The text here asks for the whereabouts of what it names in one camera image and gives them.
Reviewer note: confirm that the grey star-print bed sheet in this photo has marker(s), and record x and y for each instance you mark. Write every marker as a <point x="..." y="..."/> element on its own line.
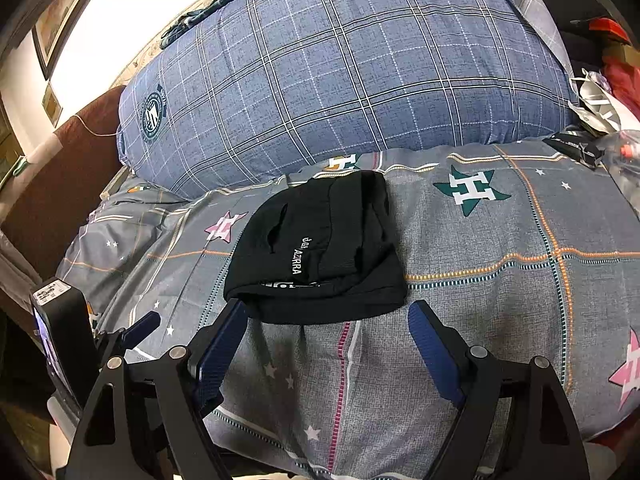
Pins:
<point x="475" y="260"/>

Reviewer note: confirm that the large picture frame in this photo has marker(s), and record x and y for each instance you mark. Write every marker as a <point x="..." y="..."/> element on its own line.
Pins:
<point x="55" y="25"/>

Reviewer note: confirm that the red box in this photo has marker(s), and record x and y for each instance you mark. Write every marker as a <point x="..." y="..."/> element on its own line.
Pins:
<point x="610" y="29"/>

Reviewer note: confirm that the black packet with white print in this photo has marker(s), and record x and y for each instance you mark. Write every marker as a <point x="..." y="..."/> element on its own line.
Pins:
<point x="575" y="149"/>

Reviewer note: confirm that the brown headboard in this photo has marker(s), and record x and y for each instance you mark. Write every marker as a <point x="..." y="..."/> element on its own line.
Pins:
<point x="60" y="185"/>

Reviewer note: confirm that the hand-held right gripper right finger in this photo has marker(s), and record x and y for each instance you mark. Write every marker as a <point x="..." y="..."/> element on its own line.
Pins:
<point x="435" y="350"/>

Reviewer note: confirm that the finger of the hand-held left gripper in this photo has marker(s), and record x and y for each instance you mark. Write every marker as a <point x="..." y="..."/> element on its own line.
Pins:
<point x="142" y="327"/>

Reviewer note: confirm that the white patterned bag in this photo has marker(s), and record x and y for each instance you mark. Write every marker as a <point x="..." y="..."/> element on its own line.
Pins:
<point x="597" y="105"/>

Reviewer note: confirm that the black pants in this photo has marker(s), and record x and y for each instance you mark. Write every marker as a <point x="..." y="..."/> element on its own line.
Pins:
<point x="325" y="240"/>

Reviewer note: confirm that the wooden bed rail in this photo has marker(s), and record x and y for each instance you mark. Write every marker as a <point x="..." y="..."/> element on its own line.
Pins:
<point x="114" y="182"/>

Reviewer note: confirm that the dark clothing on quilt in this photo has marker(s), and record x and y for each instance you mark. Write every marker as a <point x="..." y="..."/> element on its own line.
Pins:
<point x="215" y="5"/>

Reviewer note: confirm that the small picture frame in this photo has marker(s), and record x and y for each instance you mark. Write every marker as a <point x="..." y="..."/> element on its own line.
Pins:
<point x="51" y="102"/>

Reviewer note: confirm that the clear plastic bottle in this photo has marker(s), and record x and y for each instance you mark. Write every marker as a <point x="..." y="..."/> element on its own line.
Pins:
<point x="622" y="157"/>

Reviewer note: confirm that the blue plaid pillow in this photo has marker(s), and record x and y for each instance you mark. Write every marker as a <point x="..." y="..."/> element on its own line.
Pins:
<point x="350" y="70"/>

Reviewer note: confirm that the red cloth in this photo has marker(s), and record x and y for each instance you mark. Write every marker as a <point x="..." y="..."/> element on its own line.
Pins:
<point x="622" y="80"/>

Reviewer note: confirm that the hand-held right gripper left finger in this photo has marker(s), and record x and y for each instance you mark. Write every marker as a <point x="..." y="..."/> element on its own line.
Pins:
<point x="220" y="350"/>

